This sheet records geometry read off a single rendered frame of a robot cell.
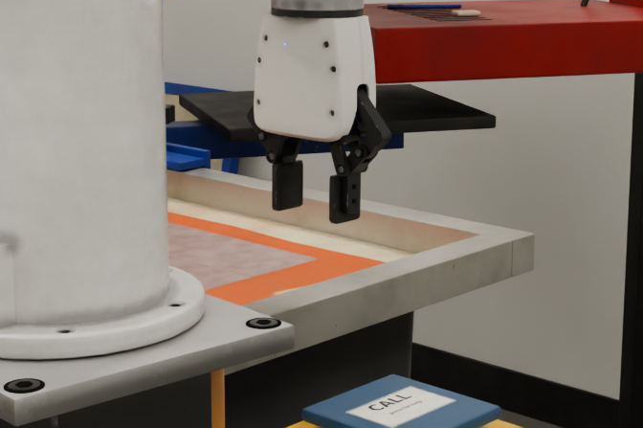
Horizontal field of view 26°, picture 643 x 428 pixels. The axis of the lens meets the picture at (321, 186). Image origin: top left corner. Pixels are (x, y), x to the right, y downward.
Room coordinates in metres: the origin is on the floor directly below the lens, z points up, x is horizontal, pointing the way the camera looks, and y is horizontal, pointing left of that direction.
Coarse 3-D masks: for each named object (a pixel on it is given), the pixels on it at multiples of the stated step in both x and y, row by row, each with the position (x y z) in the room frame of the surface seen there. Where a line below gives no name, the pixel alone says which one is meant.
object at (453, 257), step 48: (192, 192) 1.62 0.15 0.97; (240, 192) 1.57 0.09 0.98; (384, 240) 1.42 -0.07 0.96; (432, 240) 1.37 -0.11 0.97; (480, 240) 1.30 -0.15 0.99; (528, 240) 1.33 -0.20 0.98; (336, 288) 1.14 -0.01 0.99; (384, 288) 1.17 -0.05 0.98; (432, 288) 1.22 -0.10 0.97; (336, 336) 1.12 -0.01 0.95
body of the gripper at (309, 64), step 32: (288, 32) 1.12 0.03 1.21; (320, 32) 1.09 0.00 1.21; (352, 32) 1.09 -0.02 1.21; (256, 64) 1.14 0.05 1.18; (288, 64) 1.11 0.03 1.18; (320, 64) 1.09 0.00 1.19; (352, 64) 1.09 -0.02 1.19; (256, 96) 1.14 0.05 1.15; (288, 96) 1.11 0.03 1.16; (320, 96) 1.09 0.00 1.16; (352, 96) 1.09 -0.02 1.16; (288, 128) 1.11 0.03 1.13; (320, 128) 1.09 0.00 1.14
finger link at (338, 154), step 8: (352, 128) 1.12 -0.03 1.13; (344, 136) 1.10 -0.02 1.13; (352, 136) 1.11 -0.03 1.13; (360, 136) 1.12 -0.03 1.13; (328, 144) 1.10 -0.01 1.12; (336, 144) 1.10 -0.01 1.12; (344, 144) 1.12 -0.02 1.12; (352, 144) 1.12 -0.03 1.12; (360, 144) 1.11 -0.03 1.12; (336, 152) 1.10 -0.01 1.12; (344, 152) 1.10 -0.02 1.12; (336, 160) 1.10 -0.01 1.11; (344, 160) 1.09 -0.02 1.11; (336, 168) 1.10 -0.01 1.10; (344, 168) 1.09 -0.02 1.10
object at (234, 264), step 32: (192, 224) 1.51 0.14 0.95; (224, 224) 1.51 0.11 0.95; (192, 256) 1.38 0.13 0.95; (224, 256) 1.38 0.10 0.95; (256, 256) 1.38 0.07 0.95; (288, 256) 1.38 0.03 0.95; (320, 256) 1.38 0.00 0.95; (352, 256) 1.38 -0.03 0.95; (224, 288) 1.26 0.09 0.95; (256, 288) 1.26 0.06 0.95; (288, 288) 1.26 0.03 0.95
